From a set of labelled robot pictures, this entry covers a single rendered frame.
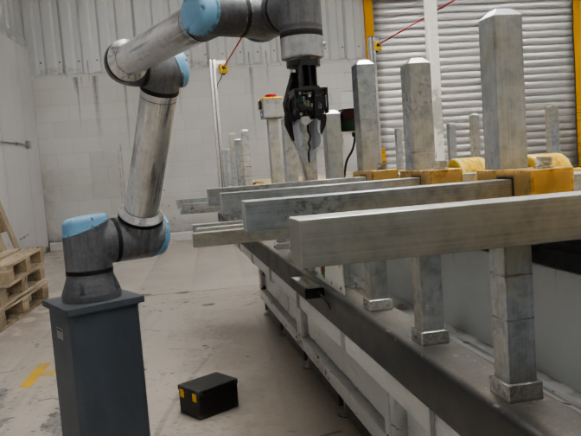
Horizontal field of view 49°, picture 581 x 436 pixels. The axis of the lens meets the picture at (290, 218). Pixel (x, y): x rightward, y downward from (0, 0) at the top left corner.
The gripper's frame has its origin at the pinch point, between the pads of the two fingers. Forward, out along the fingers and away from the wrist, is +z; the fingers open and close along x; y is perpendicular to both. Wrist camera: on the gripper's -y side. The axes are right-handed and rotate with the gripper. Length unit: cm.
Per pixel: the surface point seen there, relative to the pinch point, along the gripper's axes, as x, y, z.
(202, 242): -23.8, -2.0, 16.6
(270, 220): -21, 73, 7
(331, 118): 7.5, -5.8, -8.3
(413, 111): 6.5, 44.2, -5.3
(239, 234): -15.9, -2.1, 15.5
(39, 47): -180, -820, -183
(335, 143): 8.1, -5.8, -2.6
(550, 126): 115, -86, -5
